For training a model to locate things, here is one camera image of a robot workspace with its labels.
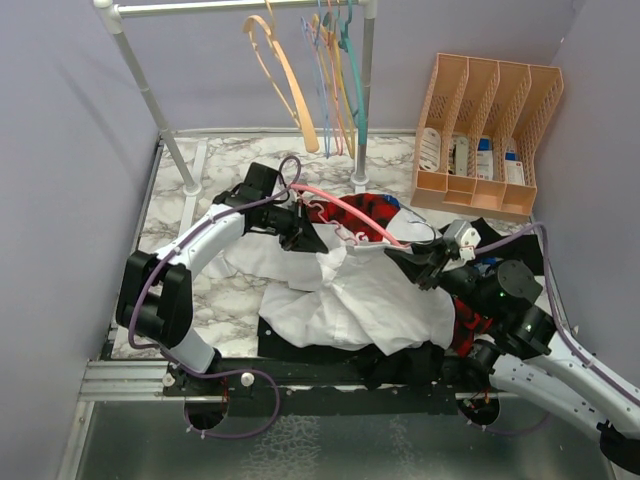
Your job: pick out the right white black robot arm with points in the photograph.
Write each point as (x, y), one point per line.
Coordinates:
(527, 351)

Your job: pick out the red black plaid shirt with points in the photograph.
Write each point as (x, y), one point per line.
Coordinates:
(467, 324)

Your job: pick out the teal hanger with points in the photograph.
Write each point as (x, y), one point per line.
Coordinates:
(351, 71)

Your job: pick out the cream orange hanger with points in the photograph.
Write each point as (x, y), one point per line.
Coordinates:
(256, 28)

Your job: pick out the peach plastic file organizer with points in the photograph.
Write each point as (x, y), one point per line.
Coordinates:
(479, 97)

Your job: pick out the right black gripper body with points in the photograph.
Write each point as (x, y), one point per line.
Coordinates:
(447, 272)

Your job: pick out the white blue red box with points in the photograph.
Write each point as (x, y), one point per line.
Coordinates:
(514, 168)

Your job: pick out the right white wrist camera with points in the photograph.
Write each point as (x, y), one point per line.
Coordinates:
(461, 239)

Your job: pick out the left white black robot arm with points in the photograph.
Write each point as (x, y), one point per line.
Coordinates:
(156, 299)

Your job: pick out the white remote in organizer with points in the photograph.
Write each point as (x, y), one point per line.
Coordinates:
(430, 150)

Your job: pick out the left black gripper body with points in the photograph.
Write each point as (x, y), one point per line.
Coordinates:
(286, 222)

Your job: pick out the white shirt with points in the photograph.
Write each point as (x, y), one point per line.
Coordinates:
(351, 297)

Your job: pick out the yellow hanger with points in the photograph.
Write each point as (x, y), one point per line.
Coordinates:
(347, 121)

